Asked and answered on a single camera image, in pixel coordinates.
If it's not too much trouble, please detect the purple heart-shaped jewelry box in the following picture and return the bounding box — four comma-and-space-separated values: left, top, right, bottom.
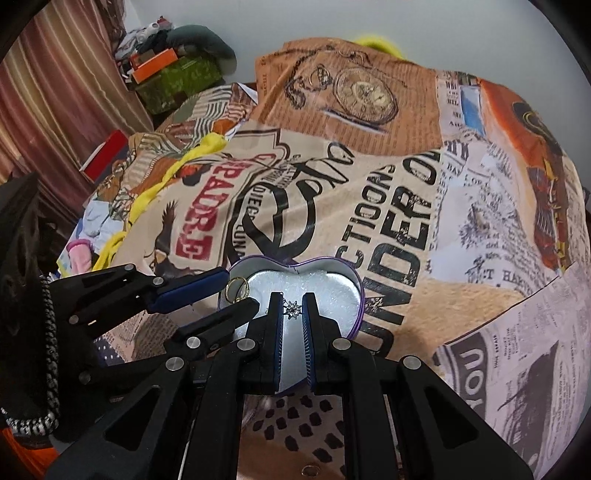
218, 255, 365, 393

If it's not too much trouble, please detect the pink cloth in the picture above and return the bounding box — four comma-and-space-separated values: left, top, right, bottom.
66, 239, 93, 275

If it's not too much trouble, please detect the red box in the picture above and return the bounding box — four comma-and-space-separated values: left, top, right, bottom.
79, 130, 129, 184

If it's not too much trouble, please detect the yellow cloth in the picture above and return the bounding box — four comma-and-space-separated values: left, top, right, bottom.
92, 132, 228, 272

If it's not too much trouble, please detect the striped red curtain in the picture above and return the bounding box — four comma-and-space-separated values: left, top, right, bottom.
1, 1, 152, 223

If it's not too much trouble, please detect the green patterned bag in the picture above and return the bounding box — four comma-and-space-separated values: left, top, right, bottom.
134, 55, 222, 115

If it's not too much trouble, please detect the printed patchwork bed blanket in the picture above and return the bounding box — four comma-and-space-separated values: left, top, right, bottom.
96, 38, 590, 479

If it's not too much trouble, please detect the orange box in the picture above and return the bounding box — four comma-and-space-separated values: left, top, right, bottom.
131, 48, 178, 84

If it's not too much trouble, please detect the grey stuffed cushion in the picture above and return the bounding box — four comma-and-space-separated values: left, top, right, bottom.
136, 25, 238, 75

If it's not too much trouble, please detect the yellow plastic hoop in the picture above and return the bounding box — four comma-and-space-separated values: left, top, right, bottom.
353, 35, 407, 61

